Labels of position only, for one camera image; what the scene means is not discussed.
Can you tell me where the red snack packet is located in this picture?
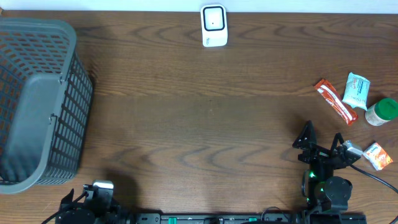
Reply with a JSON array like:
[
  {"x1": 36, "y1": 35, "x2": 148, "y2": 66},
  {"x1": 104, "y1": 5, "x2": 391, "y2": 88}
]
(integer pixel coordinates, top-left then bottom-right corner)
[{"x1": 313, "y1": 79, "x2": 358, "y2": 126}]

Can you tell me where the green lid jar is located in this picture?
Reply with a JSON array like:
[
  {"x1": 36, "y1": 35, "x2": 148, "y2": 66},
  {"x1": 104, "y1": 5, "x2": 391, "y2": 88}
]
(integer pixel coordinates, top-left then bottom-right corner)
[{"x1": 365, "y1": 98, "x2": 397, "y2": 126}]

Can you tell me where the grey plastic basket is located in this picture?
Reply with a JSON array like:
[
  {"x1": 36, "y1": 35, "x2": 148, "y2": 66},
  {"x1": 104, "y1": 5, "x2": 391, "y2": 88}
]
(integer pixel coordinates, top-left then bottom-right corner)
[{"x1": 1, "y1": 17, "x2": 93, "y2": 194}]

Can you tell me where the black mounting rail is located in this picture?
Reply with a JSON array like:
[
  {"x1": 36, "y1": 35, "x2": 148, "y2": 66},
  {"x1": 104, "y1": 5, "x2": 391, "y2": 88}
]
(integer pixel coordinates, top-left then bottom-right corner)
[{"x1": 124, "y1": 206, "x2": 368, "y2": 224}]

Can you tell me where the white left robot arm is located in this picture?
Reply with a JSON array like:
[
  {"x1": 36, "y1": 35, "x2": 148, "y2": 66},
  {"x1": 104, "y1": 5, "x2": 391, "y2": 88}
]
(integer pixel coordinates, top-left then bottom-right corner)
[{"x1": 42, "y1": 180, "x2": 136, "y2": 224}]

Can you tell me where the orange snack box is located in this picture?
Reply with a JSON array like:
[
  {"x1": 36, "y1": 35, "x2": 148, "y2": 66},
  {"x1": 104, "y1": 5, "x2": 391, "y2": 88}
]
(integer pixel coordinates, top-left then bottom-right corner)
[{"x1": 363, "y1": 142, "x2": 393, "y2": 170}]

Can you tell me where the white barcode scanner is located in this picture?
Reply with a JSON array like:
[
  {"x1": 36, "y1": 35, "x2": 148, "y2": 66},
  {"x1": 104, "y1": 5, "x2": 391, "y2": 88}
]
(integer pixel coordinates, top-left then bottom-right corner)
[{"x1": 200, "y1": 4, "x2": 228, "y2": 47}]

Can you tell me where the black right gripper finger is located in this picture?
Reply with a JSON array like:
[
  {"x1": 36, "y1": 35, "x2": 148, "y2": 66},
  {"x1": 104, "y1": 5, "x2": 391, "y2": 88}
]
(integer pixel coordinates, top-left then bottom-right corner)
[
  {"x1": 292, "y1": 121, "x2": 317, "y2": 149},
  {"x1": 330, "y1": 133, "x2": 344, "y2": 154}
]

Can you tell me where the teal wet wipes pack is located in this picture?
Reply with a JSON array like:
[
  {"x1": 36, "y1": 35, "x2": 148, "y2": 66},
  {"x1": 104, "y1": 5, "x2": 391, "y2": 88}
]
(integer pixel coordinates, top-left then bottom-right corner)
[{"x1": 343, "y1": 72, "x2": 371, "y2": 111}]

